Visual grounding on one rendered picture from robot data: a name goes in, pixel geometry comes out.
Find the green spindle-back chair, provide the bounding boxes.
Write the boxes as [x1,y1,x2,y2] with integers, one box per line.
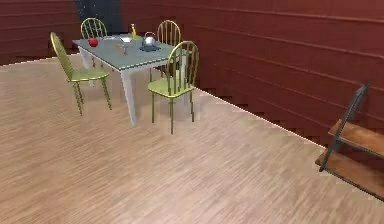
[148,19,183,83]
[80,17,108,40]
[49,31,113,117]
[147,40,200,136]

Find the white table with grey top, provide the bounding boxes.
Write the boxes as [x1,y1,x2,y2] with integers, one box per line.
[72,34,188,127]

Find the silver kettle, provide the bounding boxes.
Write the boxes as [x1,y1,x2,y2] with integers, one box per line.
[139,31,162,53]

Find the dark window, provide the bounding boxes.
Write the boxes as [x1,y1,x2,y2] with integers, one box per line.
[74,0,123,36]

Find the wooden shelf with black frame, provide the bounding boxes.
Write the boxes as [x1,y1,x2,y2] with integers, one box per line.
[314,80,384,202]

